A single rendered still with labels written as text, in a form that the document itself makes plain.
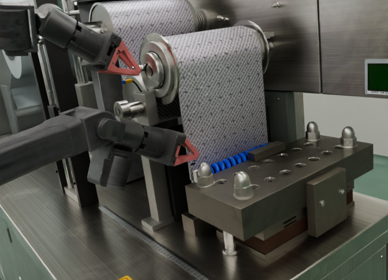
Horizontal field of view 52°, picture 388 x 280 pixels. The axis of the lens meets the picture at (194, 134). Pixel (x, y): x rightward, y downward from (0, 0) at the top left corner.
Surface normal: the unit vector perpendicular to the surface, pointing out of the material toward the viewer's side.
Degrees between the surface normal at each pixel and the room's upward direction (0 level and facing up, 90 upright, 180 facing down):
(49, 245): 0
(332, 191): 90
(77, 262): 0
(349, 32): 90
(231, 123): 90
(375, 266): 90
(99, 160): 66
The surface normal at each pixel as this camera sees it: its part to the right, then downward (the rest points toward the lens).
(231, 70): 0.59, 0.15
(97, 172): -0.60, -0.13
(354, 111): -0.79, 0.25
